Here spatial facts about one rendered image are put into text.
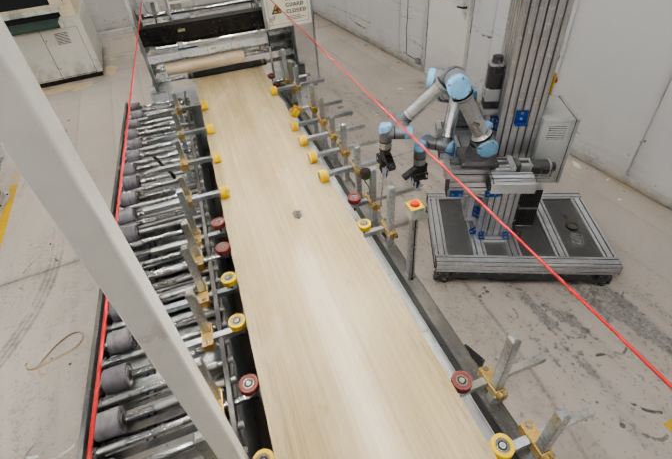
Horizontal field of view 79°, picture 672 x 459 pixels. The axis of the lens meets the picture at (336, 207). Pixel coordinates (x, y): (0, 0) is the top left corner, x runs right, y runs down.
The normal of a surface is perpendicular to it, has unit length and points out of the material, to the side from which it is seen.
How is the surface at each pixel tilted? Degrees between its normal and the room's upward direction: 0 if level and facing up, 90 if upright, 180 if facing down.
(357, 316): 0
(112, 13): 90
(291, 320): 0
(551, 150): 90
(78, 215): 90
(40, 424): 0
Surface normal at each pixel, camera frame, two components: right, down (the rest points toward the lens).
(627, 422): -0.07, -0.77
